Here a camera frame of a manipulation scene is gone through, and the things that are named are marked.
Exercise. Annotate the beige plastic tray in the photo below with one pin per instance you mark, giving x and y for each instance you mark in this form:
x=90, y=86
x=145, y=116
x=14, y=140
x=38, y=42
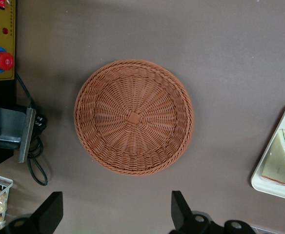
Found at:
x=274, y=122

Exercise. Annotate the triangular sandwich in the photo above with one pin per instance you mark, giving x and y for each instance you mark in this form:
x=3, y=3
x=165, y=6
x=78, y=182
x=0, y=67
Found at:
x=279, y=161

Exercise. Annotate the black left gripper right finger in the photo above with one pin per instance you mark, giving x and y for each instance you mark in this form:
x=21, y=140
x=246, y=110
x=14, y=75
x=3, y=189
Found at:
x=184, y=217

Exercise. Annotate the red emergency stop button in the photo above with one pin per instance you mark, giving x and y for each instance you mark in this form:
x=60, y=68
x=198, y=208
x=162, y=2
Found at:
x=2, y=60

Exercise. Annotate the round brown wicker basket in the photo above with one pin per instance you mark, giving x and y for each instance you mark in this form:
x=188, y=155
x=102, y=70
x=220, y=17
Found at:
x=132, y=117

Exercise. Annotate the yellow control box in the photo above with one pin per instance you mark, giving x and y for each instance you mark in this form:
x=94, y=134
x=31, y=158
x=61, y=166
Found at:
x=1, y=36

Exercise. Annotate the black bracket with grey plate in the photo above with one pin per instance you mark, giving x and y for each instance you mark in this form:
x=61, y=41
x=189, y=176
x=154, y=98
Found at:
x=10, y=129

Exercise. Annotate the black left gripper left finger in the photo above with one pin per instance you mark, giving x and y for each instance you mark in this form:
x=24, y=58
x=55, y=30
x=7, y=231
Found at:
x=47, y=217

